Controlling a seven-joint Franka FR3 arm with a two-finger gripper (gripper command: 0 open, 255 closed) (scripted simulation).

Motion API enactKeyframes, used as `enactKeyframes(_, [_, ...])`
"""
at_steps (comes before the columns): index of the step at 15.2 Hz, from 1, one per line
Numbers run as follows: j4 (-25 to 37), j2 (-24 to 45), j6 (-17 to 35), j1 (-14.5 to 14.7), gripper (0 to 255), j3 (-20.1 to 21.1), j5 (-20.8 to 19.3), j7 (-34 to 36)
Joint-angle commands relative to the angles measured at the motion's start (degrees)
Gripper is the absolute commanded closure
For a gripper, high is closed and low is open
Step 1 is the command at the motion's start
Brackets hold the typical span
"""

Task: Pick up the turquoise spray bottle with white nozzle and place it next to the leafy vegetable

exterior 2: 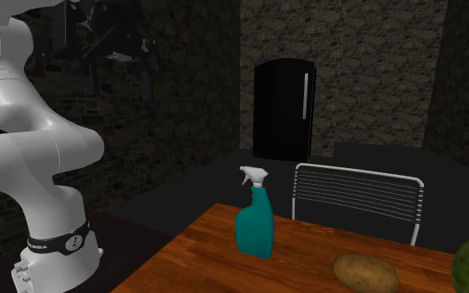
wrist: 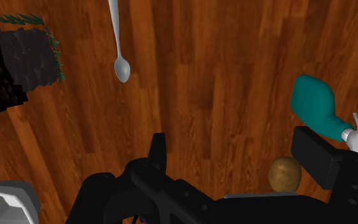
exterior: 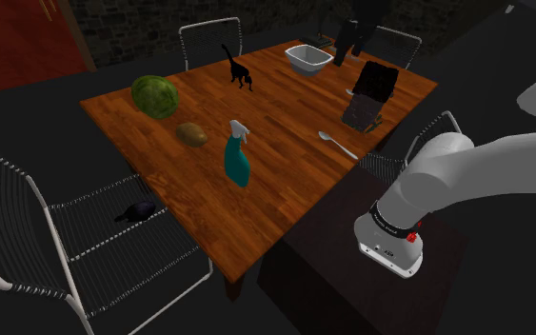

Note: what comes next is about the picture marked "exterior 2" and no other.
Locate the wooden table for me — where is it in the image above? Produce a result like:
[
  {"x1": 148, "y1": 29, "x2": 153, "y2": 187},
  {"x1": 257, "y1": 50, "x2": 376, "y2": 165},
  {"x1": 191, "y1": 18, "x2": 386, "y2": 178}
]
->
[{"x1": 110, "y1": 202, "x2": 457, "y2": 293}]

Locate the teal spray bottle white trigger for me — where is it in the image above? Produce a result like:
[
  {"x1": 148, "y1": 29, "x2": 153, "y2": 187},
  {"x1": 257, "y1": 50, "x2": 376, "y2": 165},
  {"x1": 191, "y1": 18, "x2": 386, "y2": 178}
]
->
[{"x1": 235, "y1": 165, "x2": 276, "y2": 261}]

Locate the brown potato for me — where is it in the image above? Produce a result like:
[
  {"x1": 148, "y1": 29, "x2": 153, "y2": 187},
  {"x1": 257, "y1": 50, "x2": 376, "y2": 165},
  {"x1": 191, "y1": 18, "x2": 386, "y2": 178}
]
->
[{"x1": 332, "y1": 253, "x2": 401, "y2": 293}]

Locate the white wire-back chair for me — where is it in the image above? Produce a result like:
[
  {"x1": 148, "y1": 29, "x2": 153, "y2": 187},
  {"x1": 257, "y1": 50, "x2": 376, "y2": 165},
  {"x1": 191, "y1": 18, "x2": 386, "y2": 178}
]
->
[{"x1": 292, "y1": 162, "x2": 425, "y2": 247}]

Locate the black refrigerator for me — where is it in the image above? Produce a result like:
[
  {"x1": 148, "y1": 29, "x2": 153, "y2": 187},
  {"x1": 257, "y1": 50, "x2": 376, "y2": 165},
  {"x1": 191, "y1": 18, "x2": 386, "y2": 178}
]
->
[{"x1": 252, "y1": 57, "x2": 317, "y2": 162}]

